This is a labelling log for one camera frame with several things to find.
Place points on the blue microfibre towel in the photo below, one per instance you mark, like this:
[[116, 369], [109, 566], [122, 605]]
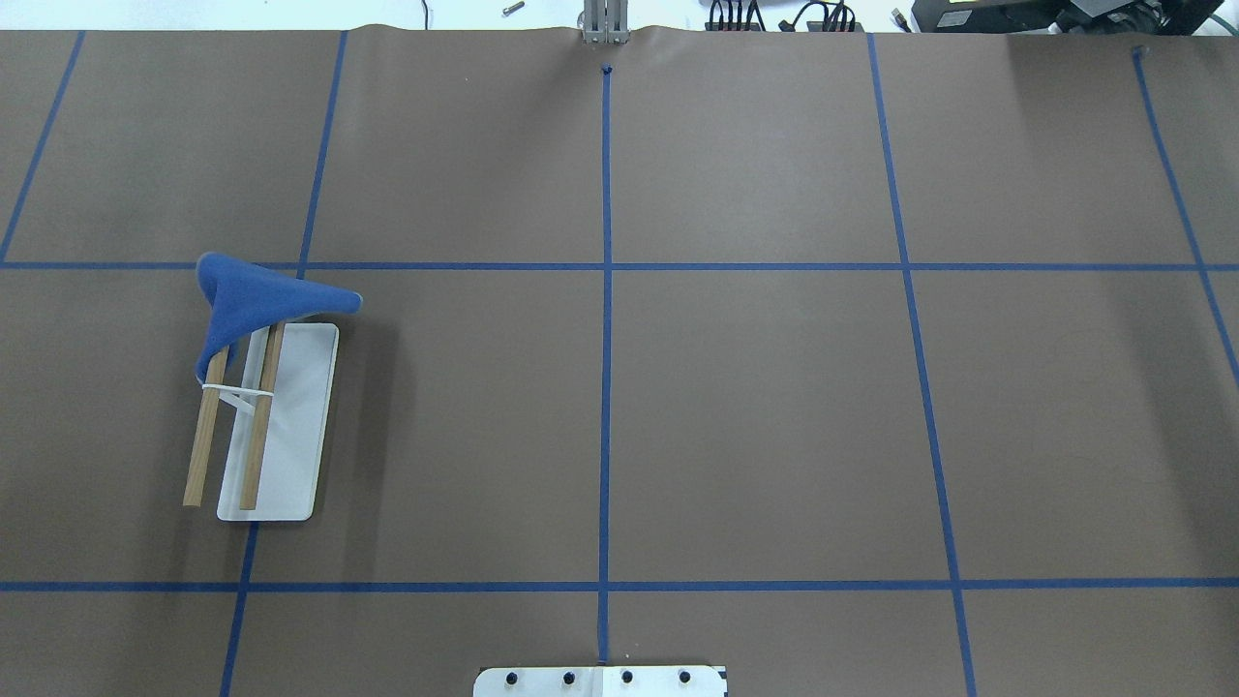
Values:
[[246, 297]]

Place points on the white towel rack base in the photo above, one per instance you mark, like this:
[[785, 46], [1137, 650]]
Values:
[[293, 452]]

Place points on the inner wooden rack bar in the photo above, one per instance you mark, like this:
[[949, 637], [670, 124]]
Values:
[[271, 357]]

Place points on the wooden rack bar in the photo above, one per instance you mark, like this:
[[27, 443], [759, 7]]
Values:
[[271, 357], [204, 431]]

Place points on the outer wooden rack bar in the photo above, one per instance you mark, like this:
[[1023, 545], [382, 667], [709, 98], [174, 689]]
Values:
[[204, 431]]

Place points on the black equipment box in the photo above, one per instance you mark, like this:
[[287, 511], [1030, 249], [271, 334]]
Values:
[[1159, 18]]

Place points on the grey aluminium frame post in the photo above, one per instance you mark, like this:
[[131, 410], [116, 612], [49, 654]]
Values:
[[605, 22]]

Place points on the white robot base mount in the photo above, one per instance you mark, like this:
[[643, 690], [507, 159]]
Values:
[[639, 680]]

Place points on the white rack bracket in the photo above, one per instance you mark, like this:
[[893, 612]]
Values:
[[245, 400]]

